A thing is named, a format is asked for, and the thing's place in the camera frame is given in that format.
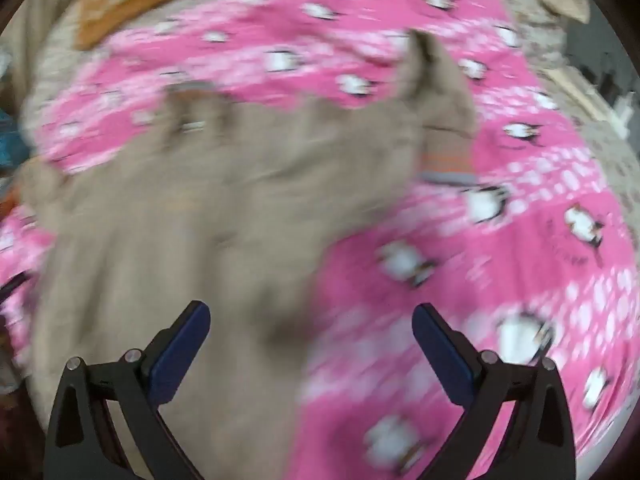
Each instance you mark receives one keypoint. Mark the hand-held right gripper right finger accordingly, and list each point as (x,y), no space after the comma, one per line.
(442,355)

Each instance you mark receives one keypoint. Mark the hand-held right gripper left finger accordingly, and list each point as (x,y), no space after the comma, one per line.
(181,350)

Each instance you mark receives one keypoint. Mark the beige jacket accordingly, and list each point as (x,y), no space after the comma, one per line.
(200,200)

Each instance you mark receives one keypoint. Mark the pink penguin printed blanket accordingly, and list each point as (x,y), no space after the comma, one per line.
(525,220)

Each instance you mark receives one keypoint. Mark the orange cloth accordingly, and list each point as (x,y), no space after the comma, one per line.
(7,200)

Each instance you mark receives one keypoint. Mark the floral bedsheet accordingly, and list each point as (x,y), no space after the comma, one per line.
(595,150)

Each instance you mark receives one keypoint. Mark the blue cloth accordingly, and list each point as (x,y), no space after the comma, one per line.
(9,140)

